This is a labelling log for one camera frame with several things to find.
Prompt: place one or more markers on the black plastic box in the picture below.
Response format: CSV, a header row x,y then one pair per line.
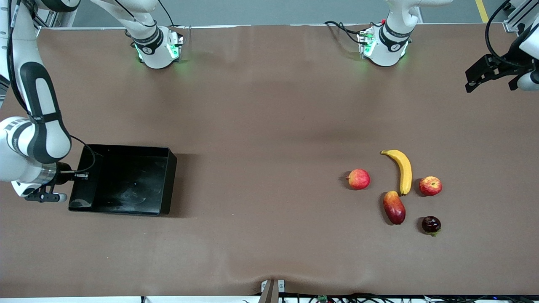
x,y
126,185

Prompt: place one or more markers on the red apple with pale patch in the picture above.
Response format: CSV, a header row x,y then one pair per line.
x,y
430,186

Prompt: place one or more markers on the table edge clamp bracket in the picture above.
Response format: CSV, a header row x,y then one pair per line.
x,y
271,290

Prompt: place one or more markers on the red yellow mango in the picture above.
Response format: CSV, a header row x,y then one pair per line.
x,y
394,208

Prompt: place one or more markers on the yellow banana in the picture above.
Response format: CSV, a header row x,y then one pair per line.
x,y
405,168

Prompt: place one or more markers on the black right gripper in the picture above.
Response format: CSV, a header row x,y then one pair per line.
x,y
64,177

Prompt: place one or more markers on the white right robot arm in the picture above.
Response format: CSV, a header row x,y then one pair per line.
x,y
12,168

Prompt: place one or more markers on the small green circuit board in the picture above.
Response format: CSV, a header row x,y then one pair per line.
x,y
323,299

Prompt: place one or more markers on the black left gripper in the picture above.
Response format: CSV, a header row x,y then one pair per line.
x,y
506,62

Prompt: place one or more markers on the brown table cover mat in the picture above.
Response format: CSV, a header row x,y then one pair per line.
x,y
252,231

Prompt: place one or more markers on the aluminium frame post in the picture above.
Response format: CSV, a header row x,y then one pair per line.
x,y
516,19
54,19

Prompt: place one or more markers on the red apple with stem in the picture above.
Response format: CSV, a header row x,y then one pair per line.
x,y
358,179

